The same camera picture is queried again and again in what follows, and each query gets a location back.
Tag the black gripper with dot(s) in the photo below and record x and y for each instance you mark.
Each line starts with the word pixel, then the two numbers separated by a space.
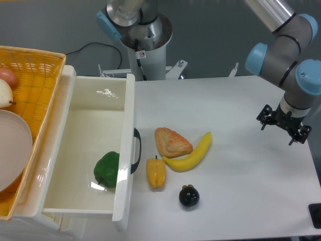
pixel 293 125

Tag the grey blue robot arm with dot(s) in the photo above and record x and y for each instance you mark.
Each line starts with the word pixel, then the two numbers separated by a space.
pixel 277 63

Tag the white drawer cabinet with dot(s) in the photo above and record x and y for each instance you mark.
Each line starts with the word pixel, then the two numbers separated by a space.
pixel 30 221

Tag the black object at table edge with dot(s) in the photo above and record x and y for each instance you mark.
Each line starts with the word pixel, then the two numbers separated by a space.
pixel 315 213

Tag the yellow banana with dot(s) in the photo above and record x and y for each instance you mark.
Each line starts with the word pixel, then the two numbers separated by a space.
pixel 193 159

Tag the brown pastry bread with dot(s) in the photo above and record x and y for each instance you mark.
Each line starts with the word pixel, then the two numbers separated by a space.
pixel 170 144

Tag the dark purple mangosteen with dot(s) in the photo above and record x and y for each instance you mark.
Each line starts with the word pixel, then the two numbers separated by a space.
pixel 189 196

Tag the yellow bell pepper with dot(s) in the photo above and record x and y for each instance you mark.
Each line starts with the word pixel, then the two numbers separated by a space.
pixel 156 173

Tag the green bell pepper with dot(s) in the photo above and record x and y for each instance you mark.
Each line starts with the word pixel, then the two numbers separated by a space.
pixel 106 170

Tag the orange woven basket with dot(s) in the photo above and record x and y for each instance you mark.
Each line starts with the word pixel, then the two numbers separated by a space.
pixel 39 73

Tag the beige plate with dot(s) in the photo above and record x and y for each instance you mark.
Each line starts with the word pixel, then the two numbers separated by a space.
pixel 16 147

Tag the white pear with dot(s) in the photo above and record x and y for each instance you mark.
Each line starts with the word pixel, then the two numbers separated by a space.
pixel 6 95

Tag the red apple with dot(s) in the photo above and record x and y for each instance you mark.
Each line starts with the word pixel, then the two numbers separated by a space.
pixel 9 77

